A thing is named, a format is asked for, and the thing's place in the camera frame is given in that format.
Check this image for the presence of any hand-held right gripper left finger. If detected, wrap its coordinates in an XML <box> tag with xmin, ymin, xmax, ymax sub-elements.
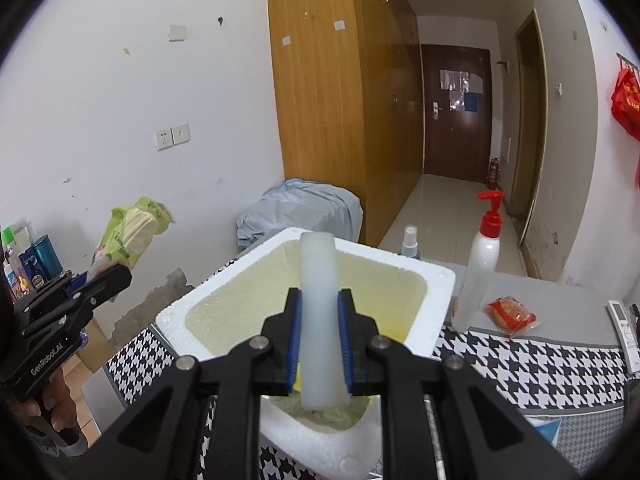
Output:
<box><xmin>100</xmin><ymin>287</ymin><xmax>305</xmax><ymax>480</ymax></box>

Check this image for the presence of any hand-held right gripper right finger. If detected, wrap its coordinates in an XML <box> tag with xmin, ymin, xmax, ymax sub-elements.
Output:
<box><xmin>336</xmin><ymin>289</ymin><xmax>581</xmax><ymax>480</ymax></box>

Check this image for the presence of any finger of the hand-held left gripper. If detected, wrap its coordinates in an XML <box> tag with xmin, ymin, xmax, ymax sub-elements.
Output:
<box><xmin>15</xmin><ymin>270</ymin><xmax>90</xmax><ymax>318</ymax></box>
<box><xmin>22</xmin><ymin>263</ymin><xmax>134</xmax><ymax>336</ymax></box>

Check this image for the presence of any white plastic tube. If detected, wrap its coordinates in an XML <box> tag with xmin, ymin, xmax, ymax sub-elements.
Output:
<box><xmin>299</xmin><ymin>231</ymin><xmax>351</xmax><ymax>408</ymax></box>

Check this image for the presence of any white foam box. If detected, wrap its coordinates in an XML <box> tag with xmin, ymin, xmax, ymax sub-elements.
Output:
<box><xmin>155</xmin><ymin>226</ymin><xmax>457</xmax><ymax>480</ymax></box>

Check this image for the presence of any person's left hand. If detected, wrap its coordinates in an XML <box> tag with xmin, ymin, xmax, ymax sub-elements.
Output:
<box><xmin>20</xmin><ymin>372</ymin><xmax>81</xmax><ymax>443</ymax></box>

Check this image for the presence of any green yellow plastic package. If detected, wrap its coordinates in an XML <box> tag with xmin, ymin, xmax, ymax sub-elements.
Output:
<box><xmin>90</xmin><ymin>196</ymin><xmax>175</xmax><ymax>278</ymax></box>

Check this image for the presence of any cardboard box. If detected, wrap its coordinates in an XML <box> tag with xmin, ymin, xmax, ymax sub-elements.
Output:
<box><xmin>75</xmin><ymin>317</ymin><xmax>113</xmax><ymax>373</ymax></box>

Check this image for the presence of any white green carton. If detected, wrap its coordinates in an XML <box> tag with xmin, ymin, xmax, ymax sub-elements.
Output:
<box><xmin>2</xmin><ymin>224</ymin><xmax>33</xmax><ymax>262</ymax></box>

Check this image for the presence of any clear spray bottle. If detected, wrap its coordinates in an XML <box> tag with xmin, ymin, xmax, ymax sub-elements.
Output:
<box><xmin>401</xmin><ymin>225</ymin><xmax>421</xmax><ymax>259</ymax></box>

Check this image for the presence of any light blue cloth heap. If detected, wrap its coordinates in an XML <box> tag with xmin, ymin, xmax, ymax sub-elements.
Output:
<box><xmin>236</xmin><ymin>178</ymin><xmax>363</xmax><ymax>248</ymax></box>

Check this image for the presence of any white pump bottle red top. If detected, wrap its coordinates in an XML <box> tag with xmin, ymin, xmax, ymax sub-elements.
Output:
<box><xmin>452</xmin><ymin>191</ymin><xmax>503</xmax><ymax>333</ymax></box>

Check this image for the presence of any red snack packet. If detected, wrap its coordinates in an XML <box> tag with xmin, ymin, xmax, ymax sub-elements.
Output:
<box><xmin>483</xmin><ymin>296</ymin><xmax>542</xmax><ymax>337</ymax></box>

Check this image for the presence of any houndstooth table cloth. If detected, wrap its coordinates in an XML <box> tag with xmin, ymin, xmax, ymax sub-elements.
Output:
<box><xmin>102</xmin><ymin>322</ymin><xmax>640</xmax><ymax>480</ymax></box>

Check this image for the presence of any dark brown door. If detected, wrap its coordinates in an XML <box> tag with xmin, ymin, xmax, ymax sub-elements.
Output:
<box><xmin>421</xmin><ymin>44</ymin><xmax>492</xmax><ymax>183</ymax></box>

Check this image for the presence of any wooden wardrobe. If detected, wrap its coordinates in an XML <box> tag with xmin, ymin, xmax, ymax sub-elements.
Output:
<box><xmin>266</xmin><ymin>0</ymin><xmax>423</xmax><ymax>248</ymax></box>

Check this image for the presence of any white remote control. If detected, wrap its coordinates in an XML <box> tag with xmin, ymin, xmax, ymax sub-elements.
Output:
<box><xmin>607</xmin><ymin>300</ymin><xmax>640</xmax><ymax>375</ymax></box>

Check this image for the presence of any red plastic bag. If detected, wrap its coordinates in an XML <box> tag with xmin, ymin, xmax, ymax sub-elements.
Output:
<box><xmin>611</xmin><ymin>67</ymin><xmax>640</xmax><ymax>141</ymax></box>

